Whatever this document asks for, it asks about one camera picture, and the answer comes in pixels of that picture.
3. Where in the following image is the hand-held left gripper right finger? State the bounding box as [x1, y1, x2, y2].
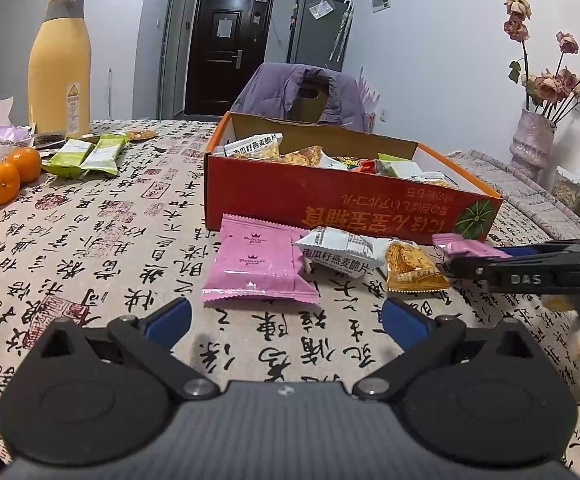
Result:
[352, 297, 545, 401]

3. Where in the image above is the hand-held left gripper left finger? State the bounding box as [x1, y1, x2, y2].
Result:
[35, 297, 221, 403]

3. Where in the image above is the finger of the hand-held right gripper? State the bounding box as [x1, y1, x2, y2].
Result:
[444, 255, 513, 281]
[497, 237, 580, 263]

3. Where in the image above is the pink snack packet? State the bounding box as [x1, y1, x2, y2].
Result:
[432, 232, 513, 262]
[201, 214, 321, 305]

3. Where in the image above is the gold snack packet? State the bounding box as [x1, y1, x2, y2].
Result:
[385, 240, 450, 292]

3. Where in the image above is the red cardboard box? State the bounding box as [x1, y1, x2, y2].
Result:
[204, 111, 503, 247]

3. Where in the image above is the red snack bag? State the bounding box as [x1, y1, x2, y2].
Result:
[340, 157, 378, 172]

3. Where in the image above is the glass jar of nuts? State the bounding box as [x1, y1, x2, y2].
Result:
[550, 166, 580, 213]

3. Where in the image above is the grey quilted cloth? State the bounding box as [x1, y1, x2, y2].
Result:
[444, 149, 580, 241]

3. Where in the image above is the pink ceramic vase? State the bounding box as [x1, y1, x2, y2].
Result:
[508, 108, 556, 181]

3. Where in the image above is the dried rose bouquet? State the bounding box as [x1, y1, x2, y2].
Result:
[504, 0, 580, 121]

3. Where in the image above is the mandarin orange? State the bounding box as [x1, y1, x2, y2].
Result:
[6, 146, 42, 183]
[0, 161, 22, 206]

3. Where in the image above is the black white sachet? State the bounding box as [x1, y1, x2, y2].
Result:
[34, 131, 68, 151]

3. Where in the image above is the brown chair back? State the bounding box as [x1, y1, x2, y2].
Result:
[290, 80, 331, 123]

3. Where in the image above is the dark brown door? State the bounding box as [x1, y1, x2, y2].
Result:
[185, 0, 275, 116]

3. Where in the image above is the purple jacket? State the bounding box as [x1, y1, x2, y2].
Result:
[231, 62, 371, 133]

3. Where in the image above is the yellow thermos bottle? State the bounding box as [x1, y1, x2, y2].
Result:
[27, 0, 92, 137]

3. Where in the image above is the white folded umbrella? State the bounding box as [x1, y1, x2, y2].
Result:
[330, 0, 355, 61]

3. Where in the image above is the grey interior door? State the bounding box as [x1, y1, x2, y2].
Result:
[159, 0, 191, 120]

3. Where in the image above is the grey refrigerator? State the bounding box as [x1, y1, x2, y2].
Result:
[286, 0, 355, 73]

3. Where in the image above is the pink wall decal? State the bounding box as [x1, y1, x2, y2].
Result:
[357, 65, 381, 131]

